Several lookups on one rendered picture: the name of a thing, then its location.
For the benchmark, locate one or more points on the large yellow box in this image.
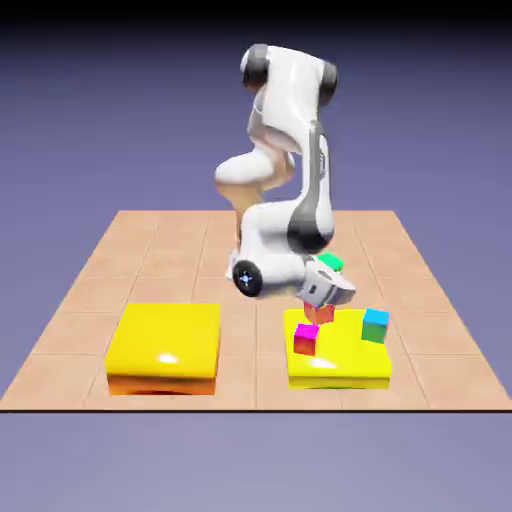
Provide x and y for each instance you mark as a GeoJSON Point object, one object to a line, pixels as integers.
{"type": "Point", "coordinates": [344, 360]}

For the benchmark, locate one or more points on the small green cube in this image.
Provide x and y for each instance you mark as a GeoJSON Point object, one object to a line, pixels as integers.
{"type": "Point", "coordinates": [331, 261]}

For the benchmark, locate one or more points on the small orange cube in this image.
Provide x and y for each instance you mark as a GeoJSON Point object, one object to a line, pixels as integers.
{"type": "Point", "coordinates": [320, 314]}

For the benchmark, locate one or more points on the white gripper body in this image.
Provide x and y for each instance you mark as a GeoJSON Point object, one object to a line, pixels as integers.
{"type": "Point", "coordinates": [326, 287]}

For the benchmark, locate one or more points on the small cyan cube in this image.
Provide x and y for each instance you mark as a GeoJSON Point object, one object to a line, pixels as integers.
{"type": "Point", "coordinates": [375, 326]}

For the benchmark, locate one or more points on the small magenta cube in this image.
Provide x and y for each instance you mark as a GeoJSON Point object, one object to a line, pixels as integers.
{"type": "Point", "coordinates": [306, 340]}

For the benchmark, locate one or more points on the large orange box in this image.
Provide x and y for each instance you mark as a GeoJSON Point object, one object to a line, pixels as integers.
{"type": "Point", "coordinates": [164, 344]}

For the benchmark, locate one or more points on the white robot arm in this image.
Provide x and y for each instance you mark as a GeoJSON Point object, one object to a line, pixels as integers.
{"type": "Point", "coordinates": [288, 120]}

